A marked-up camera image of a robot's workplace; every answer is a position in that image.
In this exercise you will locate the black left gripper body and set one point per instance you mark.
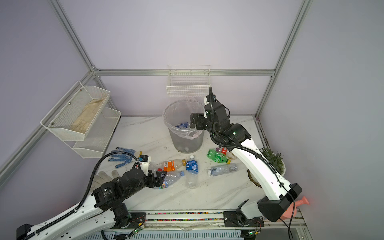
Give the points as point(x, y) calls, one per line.
point(149, 180)

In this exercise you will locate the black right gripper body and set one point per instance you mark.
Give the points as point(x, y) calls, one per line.
point(202, 123)

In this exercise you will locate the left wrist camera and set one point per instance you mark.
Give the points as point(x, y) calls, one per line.
point(144, 161)

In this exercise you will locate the white mesh wall shelf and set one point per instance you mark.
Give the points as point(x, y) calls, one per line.
point(94, 142)

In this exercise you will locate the white cap blue label bottle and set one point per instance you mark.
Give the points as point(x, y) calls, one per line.
point(192, 172)

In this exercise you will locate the white knit glove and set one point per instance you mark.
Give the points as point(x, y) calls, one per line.
point(102, 178)

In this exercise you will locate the green crushed plastic bottle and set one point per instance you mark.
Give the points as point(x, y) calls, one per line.
point(218, 157)

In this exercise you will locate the yellow cap orange bottle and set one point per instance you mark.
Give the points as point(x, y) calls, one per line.
point(168, 166)

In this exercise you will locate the aluminium frame post right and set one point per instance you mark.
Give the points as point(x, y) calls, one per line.
point(302, 13)

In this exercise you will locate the potted green plant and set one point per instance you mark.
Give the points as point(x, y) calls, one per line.
point(275, 159)

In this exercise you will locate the crushed bottle blue red label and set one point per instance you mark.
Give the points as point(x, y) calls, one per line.
point(183, 126)

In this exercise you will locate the red label purple cap bottle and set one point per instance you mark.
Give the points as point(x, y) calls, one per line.
point(226, 152)

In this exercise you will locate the grey mesh waste bin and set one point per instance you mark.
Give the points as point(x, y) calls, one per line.
point(186, 146)

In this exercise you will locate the pink watering can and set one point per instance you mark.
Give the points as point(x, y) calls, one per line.
point(292, 210)

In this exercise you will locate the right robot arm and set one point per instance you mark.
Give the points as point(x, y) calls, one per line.
point(280, 194)

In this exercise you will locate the beige cloth in shelf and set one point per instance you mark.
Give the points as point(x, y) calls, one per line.
point(84, 120)

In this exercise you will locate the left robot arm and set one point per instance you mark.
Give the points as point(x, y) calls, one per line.
point(100, 209)

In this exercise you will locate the aluminium rail with beads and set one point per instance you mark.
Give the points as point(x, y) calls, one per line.
point(205, 219)

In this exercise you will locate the blue dotted work glove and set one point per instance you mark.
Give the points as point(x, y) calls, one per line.
point(122, 160)

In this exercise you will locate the white wire wall basket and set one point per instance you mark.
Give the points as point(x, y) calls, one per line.
point(188, 86)

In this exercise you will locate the horizontal aluminium frame bar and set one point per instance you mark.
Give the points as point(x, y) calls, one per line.
point(198, 72)

